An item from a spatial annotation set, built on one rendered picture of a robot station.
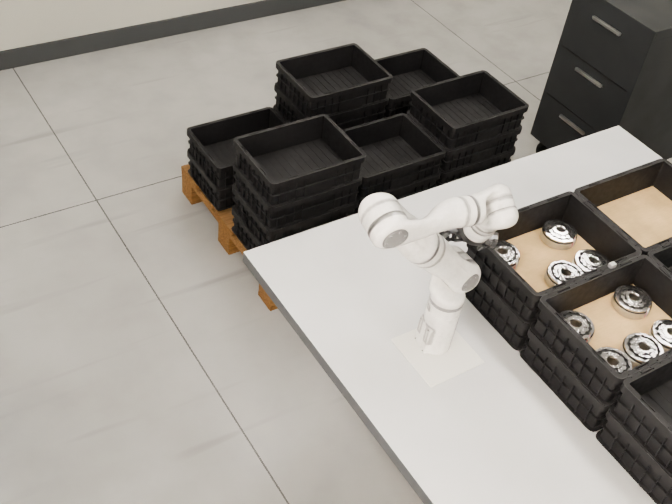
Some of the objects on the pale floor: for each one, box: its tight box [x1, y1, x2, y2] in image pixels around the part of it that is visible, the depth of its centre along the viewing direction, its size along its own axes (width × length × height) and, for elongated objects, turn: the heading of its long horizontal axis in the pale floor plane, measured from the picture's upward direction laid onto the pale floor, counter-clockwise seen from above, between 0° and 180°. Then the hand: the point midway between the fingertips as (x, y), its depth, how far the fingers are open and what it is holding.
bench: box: [243, 125, 663, 504], centre depth 271 cm, size 160×160×70 cm
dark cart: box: [530, 0, 672, 160], centre depth 401 cm, size 62×45×90 cm
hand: (461, 243), depth 229 cm, fingers open, 9 cm apart
